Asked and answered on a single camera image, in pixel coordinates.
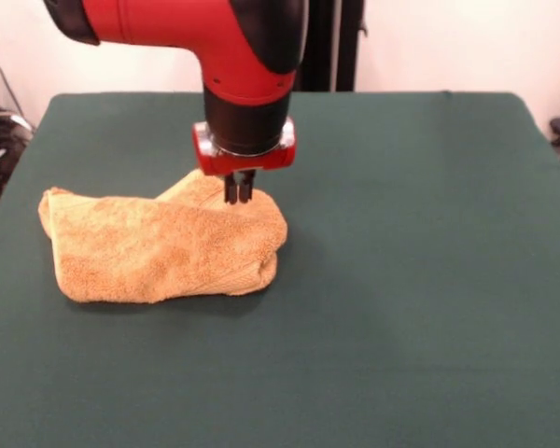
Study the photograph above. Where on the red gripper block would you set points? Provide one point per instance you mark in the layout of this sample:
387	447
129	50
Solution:
247	162

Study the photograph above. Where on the tan terry towel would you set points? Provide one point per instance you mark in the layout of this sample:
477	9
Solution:
158	252

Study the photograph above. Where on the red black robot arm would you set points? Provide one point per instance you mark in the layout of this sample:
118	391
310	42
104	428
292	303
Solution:
168	23

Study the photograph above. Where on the black metal stand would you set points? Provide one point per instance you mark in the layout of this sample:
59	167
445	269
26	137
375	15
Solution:
322	56

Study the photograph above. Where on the dark green table cloth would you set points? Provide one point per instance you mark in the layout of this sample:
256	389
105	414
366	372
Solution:
354	350

